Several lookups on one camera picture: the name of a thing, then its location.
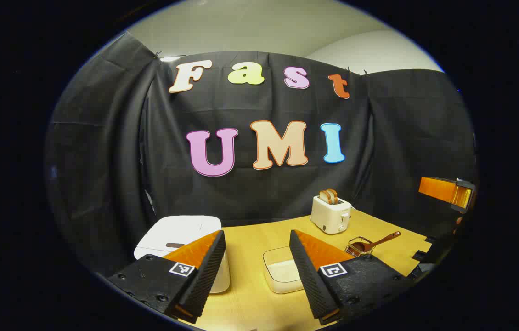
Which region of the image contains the white toaster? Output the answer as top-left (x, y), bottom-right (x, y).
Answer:
top-left (310, 195), bottom-right (352, 235)

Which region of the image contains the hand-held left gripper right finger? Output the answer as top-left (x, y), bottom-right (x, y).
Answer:
top-left (289, 229), bottom-right (418, 325)

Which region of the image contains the brown wooden spoon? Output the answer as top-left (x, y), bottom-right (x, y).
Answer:
top-left (350, 231), bottom-right (401, 254)

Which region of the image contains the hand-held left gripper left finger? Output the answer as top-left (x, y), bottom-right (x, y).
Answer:
top-left (107, 230), bottom-right (226, 324)

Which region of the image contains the white rice cooker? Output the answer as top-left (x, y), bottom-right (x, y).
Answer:
top-left (134, 215), bottom-right (231, 295)

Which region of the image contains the clear plastic box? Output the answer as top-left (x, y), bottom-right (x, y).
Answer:
top-left (262, 246), bottom-right (307, 295)

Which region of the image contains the black backdrop cloth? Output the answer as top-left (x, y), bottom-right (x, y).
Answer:
top-left (45, 31), bottom-right (478, 276)

